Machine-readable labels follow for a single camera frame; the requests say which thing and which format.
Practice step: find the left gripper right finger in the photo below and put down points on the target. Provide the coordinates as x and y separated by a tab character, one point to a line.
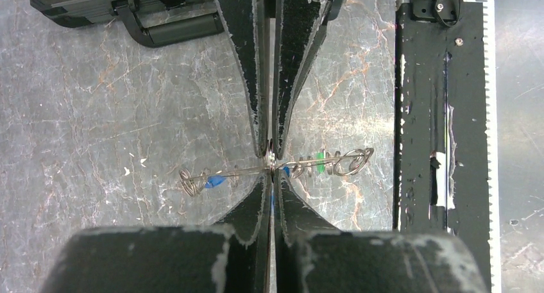
312	255

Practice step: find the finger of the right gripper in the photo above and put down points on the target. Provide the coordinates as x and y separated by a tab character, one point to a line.
248	28
300	30

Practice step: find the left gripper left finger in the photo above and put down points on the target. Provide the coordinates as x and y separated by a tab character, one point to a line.
231	255

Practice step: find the black poker chip case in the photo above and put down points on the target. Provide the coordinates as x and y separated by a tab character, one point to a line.
80	13

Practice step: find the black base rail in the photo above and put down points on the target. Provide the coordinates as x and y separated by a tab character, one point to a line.
441	166

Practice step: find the small blue key tag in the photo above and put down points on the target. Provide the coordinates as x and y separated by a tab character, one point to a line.
214	181

